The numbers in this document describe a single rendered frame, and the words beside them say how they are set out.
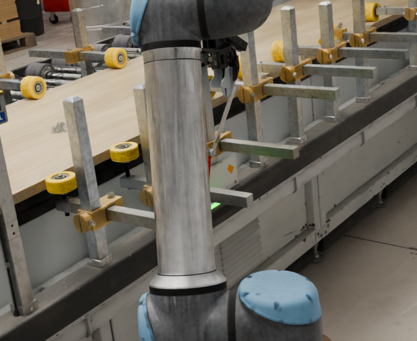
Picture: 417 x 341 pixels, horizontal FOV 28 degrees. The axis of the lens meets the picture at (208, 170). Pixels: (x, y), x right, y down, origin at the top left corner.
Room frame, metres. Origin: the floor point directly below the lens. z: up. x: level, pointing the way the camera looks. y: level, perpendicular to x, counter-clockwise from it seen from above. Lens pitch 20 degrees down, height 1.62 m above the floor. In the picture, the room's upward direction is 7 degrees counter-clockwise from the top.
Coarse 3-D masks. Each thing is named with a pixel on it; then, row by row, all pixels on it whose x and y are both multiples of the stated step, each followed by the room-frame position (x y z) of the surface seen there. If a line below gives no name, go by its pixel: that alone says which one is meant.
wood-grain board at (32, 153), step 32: (320, 0) 4.42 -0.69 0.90; (384, 0) 4.19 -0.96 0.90; (256, 32) 3.75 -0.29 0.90; (128, 64) 3.40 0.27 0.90; (64, 96) 2.98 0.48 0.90; (96, 96) 2.93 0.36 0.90; (128, 96) 2.87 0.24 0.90; (0, 128) 2.65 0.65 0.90; (32, 128) 2.61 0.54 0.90; (96, 128) 2.52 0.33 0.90; (128, 128) 2.48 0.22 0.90; (32, 160) 2.27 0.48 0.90; (64, 160) 2.23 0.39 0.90; (96, 160) 2.25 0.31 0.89; (32, 192) 2.06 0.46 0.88
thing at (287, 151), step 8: (224, 144) 2.35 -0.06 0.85; (232, 144) 2.34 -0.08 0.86; (240, 144) 2.32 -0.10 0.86; (248, 144) 2.30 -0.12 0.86; (256, 144) 2.29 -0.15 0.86; (264, 144) 2.28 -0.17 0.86; (272, 144) 2.28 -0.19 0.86; (280, 144) 2.27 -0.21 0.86; (240, 152) 2.32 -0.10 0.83; (248, 152) 2.30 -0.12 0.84; (256, 152) 2.29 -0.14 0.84; (264, 152) 2.27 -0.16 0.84; (272, 152) 2.25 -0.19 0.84; (280, 152) 2.24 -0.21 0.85; (288, 152) 2.22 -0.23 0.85; (296, 152) 2.22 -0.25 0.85
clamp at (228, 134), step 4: (216, 132) 2.42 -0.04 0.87; (228, 132) 2.41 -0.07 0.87; (220, 136) 2.38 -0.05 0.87; (224, 136) 2.39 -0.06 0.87; (228, 136) 2.40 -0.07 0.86; (212, 140) 2.35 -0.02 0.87; (220, 140) 2.37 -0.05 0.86; (208, 144) 2.33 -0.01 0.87; (212, 144) 2.34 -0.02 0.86; (216, 148) 2.35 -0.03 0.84; (220, 148) 2.36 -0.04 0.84; (216, 152) 2.35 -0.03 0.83; (220, 152) 2.36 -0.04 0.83; (208, 156) 2.32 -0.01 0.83
